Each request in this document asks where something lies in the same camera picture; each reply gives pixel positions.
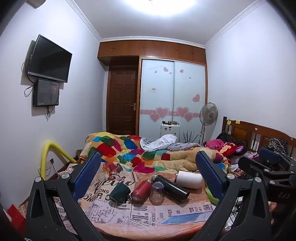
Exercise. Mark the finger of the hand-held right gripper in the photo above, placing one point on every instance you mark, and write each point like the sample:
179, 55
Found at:
269, 157
248, 165

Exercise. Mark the wooden bed headboard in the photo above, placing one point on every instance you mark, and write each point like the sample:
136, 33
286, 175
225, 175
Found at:
245, 132

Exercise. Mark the black bag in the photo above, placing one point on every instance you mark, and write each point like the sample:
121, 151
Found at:
225, 136

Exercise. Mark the small black wall monitor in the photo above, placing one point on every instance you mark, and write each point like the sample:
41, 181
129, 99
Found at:
46, 92

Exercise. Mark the dark green cup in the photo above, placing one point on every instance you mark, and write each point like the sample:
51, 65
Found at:
120, 191

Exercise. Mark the white air conditioner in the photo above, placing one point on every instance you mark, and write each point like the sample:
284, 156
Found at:
35, 2

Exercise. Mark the frosted sliding-door wardrobe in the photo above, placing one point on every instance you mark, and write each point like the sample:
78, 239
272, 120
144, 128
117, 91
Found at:
172, 92

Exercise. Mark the grey crumpled cloth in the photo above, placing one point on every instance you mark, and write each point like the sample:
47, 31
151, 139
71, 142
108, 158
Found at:
159, 142

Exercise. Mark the wall socket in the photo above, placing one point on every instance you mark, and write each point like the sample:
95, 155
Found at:
51, 160

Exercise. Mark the white cup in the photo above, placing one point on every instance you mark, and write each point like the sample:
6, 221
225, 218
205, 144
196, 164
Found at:
189, 179

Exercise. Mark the newspaper print blanket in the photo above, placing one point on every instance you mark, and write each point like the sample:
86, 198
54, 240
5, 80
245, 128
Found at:
120, 215

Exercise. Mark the brown wooden door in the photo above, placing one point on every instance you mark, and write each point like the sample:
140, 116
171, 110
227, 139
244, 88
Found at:
122, 99

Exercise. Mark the clear glass cup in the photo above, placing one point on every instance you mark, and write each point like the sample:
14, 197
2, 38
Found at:
157, 194

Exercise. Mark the red box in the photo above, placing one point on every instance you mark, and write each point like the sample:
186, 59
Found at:
16, 217

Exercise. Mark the standing fan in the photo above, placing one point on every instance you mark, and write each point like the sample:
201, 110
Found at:
208, 114

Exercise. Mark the colourful patchwork quilt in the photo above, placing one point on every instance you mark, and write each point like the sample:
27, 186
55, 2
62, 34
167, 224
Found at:
115, 148

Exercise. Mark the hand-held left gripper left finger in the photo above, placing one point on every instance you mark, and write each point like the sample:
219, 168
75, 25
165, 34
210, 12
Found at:
88, 171

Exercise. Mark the red bottle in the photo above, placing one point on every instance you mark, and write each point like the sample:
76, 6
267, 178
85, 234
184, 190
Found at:
141, 191

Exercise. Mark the brown overhead cabinet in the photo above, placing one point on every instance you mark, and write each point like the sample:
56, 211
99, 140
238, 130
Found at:
152, 49

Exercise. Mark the red plush toy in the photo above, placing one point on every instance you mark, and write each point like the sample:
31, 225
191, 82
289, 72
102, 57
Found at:
230, 148

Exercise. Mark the pink clothing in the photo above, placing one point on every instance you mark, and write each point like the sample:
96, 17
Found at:
211, 143

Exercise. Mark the yellow foam tube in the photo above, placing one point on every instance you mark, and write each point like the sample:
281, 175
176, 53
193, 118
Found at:
49, 144

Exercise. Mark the ceiling light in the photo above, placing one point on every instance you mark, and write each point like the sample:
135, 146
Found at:
171, 7

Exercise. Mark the wall-mounted black television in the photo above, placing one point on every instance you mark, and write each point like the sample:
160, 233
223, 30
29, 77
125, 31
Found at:
49, 59

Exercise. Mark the dried twig decoration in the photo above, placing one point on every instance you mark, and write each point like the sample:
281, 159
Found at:
188, 136

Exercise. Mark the black polka dot cloth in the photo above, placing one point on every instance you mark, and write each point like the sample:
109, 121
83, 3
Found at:
277, 144

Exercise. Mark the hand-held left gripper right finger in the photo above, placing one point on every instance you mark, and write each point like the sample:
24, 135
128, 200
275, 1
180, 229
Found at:
208, 172

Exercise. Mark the small white cabinet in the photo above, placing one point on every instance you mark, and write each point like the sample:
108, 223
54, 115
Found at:
170, 131

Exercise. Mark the black thermos bottle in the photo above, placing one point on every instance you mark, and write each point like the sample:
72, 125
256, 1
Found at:
175, 188

